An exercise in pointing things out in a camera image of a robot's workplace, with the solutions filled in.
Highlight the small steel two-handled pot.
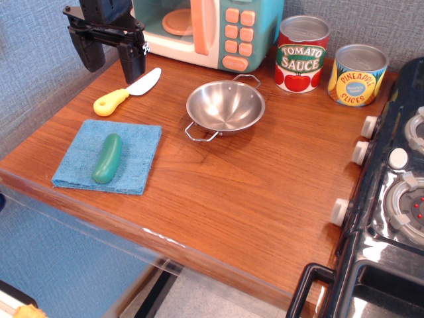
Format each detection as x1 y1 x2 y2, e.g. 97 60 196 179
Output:
185 74 266 142

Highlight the pineapple slices can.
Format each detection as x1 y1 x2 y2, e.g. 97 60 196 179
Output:
327 44 389 107

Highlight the teal toy microwave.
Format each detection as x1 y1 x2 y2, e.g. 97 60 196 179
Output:
132 0 284 74

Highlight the blue folded cloth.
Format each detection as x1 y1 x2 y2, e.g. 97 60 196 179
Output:
52 120 162 195

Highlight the orange object bottom left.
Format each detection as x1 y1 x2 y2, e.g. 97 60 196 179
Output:
13 304 47 318

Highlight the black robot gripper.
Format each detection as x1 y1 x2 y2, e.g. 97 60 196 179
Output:
63 1 150 84

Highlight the white stove knob top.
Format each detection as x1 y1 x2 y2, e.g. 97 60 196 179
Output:
361 116 378 139

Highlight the white stove knob bottom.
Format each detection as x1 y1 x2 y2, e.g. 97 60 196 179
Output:
330 198 350 227

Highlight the white stove knob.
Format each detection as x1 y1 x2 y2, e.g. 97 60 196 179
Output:
351 141 369 166
361 116 378 139
330 198 350 227

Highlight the yellow-handled toy knife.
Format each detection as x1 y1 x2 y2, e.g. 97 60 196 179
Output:
93 68 162 117

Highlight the black toy stove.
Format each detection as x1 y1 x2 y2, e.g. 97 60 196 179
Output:
287 58 423 317

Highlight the green toy cucumber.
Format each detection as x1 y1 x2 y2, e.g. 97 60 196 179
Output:
92 133 123 184

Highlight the tomato sauce can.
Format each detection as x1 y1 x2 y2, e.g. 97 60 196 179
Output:
274 15 331 93

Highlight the white stove knob middle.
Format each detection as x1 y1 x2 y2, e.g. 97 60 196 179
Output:
351 141 369 166

